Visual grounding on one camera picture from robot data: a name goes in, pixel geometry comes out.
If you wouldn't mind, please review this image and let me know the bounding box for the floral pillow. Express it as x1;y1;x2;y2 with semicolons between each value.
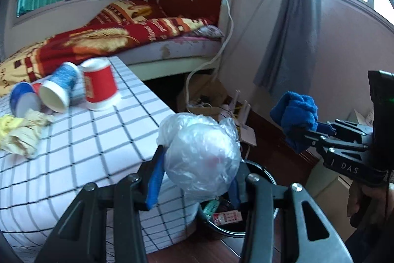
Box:
191;25;225;38

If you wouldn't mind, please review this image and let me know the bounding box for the white power cable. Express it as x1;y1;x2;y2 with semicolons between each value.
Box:
185;0;235;106

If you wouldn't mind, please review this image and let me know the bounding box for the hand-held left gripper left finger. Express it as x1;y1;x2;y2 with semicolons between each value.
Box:
34;143;169;263

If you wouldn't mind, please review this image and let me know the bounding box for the person's right hand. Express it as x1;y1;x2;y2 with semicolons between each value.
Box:
346;180;374;229

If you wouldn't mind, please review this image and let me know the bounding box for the bed with red blanket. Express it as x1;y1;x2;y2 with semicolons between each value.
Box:
0;0;216;97

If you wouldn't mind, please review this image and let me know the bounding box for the black trash bin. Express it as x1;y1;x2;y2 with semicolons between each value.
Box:
197;158;280;236

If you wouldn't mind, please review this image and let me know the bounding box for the white router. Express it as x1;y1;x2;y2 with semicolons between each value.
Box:
226;90;257;147

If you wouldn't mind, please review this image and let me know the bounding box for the blue cloth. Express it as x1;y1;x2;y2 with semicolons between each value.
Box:
270;91;319;154

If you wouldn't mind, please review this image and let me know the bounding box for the bed with white frame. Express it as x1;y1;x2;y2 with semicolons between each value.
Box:
118;34;224;82

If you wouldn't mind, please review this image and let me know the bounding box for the open cardboard box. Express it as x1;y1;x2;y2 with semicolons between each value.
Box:
177;73;230;117

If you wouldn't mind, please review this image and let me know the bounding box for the blue grey curtain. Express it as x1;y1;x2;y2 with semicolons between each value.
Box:
253;0;324;94

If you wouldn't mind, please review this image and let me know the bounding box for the blue paper cup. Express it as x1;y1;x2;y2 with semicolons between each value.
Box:
9;82;42;118
38;62;81;113

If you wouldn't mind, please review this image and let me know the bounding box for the red paper cup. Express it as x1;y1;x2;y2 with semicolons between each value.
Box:
81;56;121;111

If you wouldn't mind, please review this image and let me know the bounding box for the green packet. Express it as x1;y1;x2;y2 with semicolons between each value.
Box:
203;200;220;217

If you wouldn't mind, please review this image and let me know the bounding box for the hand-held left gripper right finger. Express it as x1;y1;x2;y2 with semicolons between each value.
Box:
228;161;354;263

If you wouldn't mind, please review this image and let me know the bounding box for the red and white packet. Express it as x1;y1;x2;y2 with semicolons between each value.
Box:
212;210;241;224

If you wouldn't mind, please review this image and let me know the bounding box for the beige paper wrapper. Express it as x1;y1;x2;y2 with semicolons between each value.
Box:
0;109;54;158

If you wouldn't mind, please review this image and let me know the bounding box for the white and red headboard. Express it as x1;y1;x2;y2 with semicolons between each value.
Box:
148;0;235;35

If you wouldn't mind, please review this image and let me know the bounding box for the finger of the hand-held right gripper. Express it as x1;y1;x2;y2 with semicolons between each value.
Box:
295;127;371;156
316;119;374;137

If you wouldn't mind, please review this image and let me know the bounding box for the clear plastic bag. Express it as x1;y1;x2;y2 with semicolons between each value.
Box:
156;113;242;202

